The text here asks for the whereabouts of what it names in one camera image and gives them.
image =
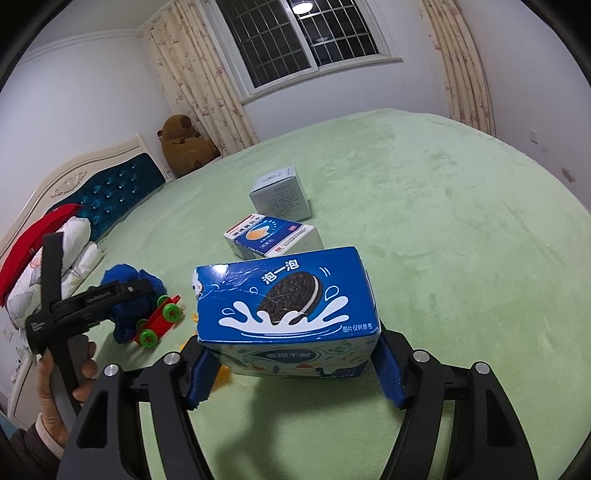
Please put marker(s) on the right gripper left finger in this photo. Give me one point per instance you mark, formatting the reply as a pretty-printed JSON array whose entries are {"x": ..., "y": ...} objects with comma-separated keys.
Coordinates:
[{"x": 107, "y": 442}]

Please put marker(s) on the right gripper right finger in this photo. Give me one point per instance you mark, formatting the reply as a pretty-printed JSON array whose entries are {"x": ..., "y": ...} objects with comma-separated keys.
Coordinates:
[{"x": 487, "y": 440}]

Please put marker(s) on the blue oreo box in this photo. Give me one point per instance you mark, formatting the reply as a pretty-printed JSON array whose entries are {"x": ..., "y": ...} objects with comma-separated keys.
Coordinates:
[{"x": 308, "y": 314}]

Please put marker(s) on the person's left hand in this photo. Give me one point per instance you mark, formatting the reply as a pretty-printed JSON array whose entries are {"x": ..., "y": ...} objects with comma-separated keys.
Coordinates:
[{"x": 53, "y": 426}]

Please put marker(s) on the white floral pillow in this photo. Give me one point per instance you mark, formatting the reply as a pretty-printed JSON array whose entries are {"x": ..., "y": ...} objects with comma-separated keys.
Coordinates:
[{"x": 75, "y": 235}]

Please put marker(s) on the white lower pillow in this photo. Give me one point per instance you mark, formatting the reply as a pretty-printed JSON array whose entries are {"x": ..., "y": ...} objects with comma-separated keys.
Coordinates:
[{"x": 25, "y": 297}]

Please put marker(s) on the white nightstand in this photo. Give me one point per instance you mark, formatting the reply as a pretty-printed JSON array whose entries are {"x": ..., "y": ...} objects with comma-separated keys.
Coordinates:
[{"x": 19, "y": 402}]

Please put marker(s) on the red pillow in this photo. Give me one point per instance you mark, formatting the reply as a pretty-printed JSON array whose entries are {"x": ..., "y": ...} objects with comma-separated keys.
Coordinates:
[{"x": 29, "y": 243}]

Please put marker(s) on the white blue tufted headboard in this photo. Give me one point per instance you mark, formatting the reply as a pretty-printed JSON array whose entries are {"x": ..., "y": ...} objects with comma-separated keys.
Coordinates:
[{"x": 107, "y": 184}]

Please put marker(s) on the green bed blanket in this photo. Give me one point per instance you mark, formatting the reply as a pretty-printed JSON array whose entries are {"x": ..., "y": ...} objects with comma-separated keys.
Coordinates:
[{"x": 474, "y": 251}]

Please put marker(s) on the blue white medicine box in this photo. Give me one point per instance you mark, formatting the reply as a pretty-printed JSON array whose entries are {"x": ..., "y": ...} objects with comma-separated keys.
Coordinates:
[{"x": 259, "y": 236}]

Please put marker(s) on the brown teddy bear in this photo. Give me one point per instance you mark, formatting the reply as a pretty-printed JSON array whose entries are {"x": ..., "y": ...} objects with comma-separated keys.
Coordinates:
[{"x": 184, "y": 149}]

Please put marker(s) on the small grey white box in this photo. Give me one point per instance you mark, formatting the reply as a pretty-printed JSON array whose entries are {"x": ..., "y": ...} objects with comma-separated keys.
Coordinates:
[{"x": 280, "y": 194}]

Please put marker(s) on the left floral curtain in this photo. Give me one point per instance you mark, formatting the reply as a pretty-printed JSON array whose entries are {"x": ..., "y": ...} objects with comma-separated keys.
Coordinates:
[{"x": 193, "y": 79}]

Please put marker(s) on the floral curtain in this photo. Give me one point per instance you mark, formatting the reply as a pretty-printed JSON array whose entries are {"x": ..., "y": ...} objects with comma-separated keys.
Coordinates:
[
  {"x": 467, "y": 90},
  {"x": 193, "y": 79}
]

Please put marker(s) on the right floral curtain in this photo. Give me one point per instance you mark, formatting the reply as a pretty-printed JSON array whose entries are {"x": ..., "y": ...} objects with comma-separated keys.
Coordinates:
[{"x": 467, "y": 90}]

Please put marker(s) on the barred window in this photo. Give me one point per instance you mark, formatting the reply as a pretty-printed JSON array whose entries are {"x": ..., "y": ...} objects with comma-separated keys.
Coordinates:
[{"x": 270, "y": 45}]

